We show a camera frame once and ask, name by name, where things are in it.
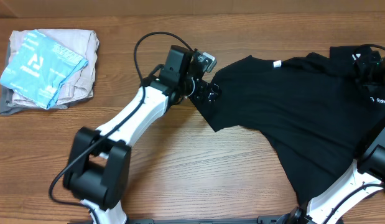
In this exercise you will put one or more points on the folded beige shirt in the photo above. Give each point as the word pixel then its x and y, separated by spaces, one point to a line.
pixel 81 62

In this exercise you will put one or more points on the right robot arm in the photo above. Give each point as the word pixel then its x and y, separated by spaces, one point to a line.
pixel 360 183

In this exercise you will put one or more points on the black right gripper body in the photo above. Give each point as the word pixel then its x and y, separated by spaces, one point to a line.
pixel 368 71

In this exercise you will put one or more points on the black t-shirt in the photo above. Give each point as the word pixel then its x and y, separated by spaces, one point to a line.
pixel 313 110

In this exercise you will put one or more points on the folded light blue printed shirt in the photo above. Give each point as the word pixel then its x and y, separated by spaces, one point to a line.
pixel 39 71

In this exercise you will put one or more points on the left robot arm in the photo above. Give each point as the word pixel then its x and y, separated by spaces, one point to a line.
pixel 98 165

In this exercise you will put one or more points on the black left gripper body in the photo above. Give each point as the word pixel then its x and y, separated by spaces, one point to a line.
pixel 198 89

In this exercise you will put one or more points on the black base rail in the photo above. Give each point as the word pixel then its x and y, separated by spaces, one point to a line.
pixel 259 220

